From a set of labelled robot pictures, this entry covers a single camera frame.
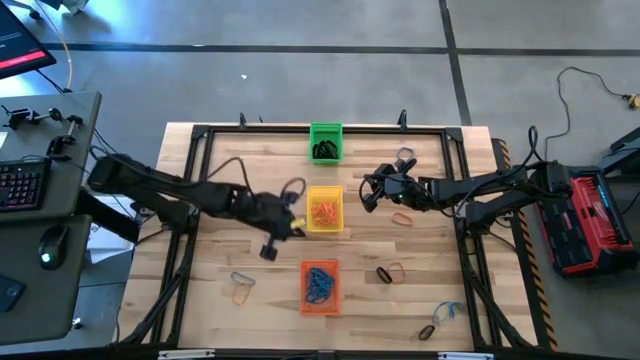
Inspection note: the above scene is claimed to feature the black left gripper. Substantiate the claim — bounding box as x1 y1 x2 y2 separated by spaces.
232 187 307 262

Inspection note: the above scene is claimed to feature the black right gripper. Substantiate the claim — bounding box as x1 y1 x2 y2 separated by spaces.
372 159 434 211

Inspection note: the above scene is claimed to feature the yellow plastic basket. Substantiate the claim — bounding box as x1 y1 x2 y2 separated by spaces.
305 185 346 234

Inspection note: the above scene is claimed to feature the green plastic basket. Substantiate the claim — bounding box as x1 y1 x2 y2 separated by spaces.
309 122 345 166

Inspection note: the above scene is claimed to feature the orange plastic basket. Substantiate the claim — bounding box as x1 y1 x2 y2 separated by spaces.
299 258 342 317

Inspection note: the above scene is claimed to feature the yellow black hazard strip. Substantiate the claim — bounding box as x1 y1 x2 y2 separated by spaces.
498 138 560 352

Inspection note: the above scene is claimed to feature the white paper sheet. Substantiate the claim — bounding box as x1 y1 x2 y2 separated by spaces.
85 222 135 252

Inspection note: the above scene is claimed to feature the red black power station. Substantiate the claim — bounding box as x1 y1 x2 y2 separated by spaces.
537 166 640 279

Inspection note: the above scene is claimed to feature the black floor equipment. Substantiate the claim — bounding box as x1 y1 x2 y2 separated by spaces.
608 125 640 176

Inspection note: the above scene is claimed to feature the black computer mouse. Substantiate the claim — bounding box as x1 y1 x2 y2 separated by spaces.
38 224 71 272

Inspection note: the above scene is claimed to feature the black desk clamp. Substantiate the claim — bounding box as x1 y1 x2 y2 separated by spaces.
1 106 85 132
47 133 77 157

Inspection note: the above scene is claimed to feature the grey side desk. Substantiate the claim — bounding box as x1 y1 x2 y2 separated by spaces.
0 91 103 224
0 213 95 346

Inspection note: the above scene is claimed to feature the backlit black keyboard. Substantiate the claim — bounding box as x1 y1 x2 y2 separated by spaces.
0 158 52 213

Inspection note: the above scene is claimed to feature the black flat device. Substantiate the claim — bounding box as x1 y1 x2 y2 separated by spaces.
0 274 27 315

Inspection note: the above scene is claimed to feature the pale floor equipment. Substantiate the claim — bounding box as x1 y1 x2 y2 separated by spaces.
9 0 92 21

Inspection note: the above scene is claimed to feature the black monitor red stripe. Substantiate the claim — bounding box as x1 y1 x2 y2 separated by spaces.
0 2 58 81

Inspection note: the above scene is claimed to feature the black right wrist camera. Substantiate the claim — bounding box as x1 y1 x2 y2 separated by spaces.
360 192 381 214

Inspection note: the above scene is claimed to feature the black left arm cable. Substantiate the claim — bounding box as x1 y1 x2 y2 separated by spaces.
205 156 308 204

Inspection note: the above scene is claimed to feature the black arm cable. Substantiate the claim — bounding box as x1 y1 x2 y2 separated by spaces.
205 156 308 204
358 124 541 221

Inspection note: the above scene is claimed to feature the black aluminium table frame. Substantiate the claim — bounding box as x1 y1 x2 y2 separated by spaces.
115 122 537 351

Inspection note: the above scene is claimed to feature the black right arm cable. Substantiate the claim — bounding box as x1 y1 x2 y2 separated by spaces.
358 124 541 221

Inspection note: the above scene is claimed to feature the silver edge bracket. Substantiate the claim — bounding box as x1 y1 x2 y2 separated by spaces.
157 349 216 360
437 351 495 360

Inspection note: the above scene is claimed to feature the black floor cable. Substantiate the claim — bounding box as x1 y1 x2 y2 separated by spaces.
543 65 629 161

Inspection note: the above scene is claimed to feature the yellow cable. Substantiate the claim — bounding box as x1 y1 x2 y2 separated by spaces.
33 0 75 91

